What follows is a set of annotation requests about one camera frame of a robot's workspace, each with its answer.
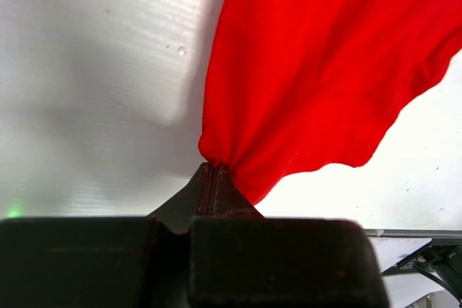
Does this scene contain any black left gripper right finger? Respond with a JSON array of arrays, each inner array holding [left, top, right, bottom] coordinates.
[[189, 163, 389, 307]]

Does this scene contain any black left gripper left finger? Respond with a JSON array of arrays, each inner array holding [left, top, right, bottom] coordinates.
[[1, 163, 213, 307]]

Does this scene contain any red t-shirt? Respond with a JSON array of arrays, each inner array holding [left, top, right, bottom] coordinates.
[[199, 0, 461, 203]]

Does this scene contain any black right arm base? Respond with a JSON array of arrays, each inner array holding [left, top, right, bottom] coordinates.
[[383, 245, 461, 305]]

